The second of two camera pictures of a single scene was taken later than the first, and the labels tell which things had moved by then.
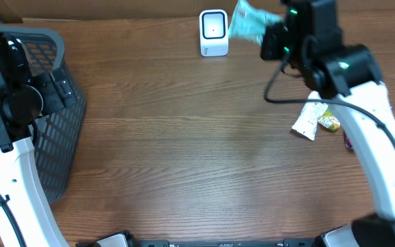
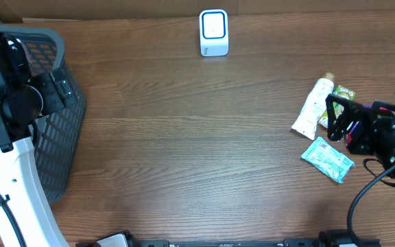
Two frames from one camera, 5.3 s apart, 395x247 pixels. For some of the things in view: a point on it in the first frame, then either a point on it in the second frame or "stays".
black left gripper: x=47 y=88 stays
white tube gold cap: x=306 y=122 stays
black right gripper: x=273 y=38 -> x=366 y=115
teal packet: x=251 y=22 -> x=329 y=159
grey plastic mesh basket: x=55 y=137 stays
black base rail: x=228 y=243 stays
